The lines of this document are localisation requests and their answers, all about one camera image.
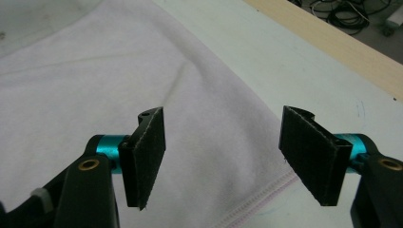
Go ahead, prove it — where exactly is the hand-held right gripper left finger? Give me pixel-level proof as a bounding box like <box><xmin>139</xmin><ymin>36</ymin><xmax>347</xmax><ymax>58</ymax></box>
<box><xmin>118</xmin><ymin>105</ymin><xmax>167</xmax><ymax>211</ymax></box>

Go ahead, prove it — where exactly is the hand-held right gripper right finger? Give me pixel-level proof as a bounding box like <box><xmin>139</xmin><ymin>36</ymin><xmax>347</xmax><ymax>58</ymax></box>
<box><xmin>278</xmin><ymin>104</ymin><xmax>354</xmax><ymax>207</ymax></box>

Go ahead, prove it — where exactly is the white desk frame leg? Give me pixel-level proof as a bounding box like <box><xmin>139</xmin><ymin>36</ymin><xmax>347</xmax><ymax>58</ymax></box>
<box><xmin>380</xmin><ymin>17</ymin><xmax>403</xmax><ymax>38</ymax></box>

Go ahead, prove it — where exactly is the white patterned shirt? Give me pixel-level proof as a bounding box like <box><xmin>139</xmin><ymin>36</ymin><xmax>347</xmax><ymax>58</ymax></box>
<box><xmin>0</xmin><ymin>0</ymin><xmax>299</xmax><ymax>228</ymax></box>

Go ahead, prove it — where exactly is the white foam mat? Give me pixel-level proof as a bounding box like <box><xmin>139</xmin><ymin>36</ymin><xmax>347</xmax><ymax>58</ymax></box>
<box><xmin>0</xmin><ymin>0</ymin><xmax>403</xmax><ymax>228</ymax></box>

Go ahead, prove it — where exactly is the coiled black cable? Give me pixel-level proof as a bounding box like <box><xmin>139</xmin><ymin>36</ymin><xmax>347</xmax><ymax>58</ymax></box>
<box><xmin>326</xmin><ymin>1</ymin><xmax>371</xmax><ymax>32</ymax></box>

